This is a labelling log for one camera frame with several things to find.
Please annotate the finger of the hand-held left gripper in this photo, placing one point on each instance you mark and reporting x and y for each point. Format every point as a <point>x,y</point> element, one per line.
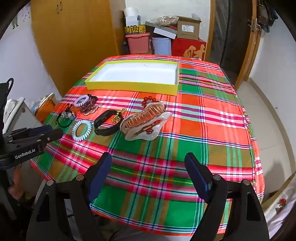
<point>52,135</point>
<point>34,131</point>

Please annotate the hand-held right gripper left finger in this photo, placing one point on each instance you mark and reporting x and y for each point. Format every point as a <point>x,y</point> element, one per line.
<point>99,178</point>

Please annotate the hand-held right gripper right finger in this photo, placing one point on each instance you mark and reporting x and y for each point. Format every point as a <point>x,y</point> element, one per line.
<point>196,179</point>

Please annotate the black watch band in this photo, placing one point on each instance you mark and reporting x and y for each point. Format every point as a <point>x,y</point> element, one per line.
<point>101,118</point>

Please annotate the large beige hair claw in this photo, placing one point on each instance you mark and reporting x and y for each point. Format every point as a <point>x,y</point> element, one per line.
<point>143,115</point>

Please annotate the yellow shallow box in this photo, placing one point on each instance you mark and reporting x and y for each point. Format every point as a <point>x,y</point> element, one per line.
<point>129,87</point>

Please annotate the person's left hand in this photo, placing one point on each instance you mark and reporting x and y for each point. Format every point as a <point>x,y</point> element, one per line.
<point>16,183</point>

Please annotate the orange box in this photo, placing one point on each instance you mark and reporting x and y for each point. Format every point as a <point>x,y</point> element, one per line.
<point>46,109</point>

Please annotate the white appliance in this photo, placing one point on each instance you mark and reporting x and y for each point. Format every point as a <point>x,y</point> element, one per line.
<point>13,111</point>

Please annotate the white floral cloth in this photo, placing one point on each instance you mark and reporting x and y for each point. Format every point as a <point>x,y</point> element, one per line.
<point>279,204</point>

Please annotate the wooden wardrobe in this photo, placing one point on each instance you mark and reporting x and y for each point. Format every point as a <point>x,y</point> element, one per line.
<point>74,41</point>

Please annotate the pink plastic bin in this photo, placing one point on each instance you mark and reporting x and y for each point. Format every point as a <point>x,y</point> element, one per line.
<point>138,44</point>

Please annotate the red cardboard box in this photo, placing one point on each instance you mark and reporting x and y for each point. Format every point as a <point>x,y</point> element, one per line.
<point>180,46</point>

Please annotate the yellow printed box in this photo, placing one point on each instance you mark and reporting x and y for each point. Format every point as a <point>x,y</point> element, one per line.
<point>135,29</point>

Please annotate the light blue bucket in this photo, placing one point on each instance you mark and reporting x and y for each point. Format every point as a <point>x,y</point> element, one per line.
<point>161,46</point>

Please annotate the wooden door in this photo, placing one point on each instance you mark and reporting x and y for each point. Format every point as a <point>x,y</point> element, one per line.
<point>249,46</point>

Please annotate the white paper carton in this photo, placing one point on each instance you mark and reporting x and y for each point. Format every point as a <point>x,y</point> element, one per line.
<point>131,14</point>

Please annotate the dark mesh screen door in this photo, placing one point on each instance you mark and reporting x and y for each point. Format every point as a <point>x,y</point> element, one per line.
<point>226,32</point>

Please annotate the white striped gift box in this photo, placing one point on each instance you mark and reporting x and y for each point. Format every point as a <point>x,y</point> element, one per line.
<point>165,32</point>

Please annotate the brown cardboard box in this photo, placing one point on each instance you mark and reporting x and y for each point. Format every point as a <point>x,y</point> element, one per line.
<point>188,29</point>

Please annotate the clear plastic bag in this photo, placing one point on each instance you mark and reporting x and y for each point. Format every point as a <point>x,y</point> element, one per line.
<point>165,20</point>

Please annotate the hanging dark bags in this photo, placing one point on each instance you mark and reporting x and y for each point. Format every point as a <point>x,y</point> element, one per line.
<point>266,16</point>

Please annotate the cartoon wall sticker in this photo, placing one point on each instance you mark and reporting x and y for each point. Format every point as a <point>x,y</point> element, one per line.
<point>15,22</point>

